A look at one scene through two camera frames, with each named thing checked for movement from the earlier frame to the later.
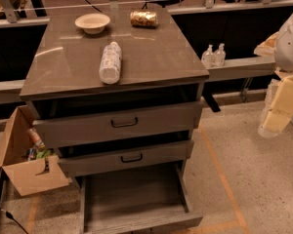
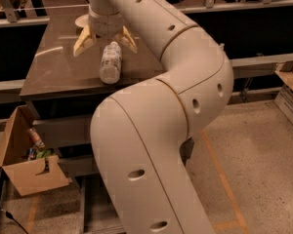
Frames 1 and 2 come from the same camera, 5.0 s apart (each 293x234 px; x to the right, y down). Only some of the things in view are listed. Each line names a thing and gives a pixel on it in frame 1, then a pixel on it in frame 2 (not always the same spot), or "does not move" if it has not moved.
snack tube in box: (34, 136) does not move
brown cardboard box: (30, 175) does not move
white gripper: (290, 48) -> (104, 26)
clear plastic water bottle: (110, 64) does not move
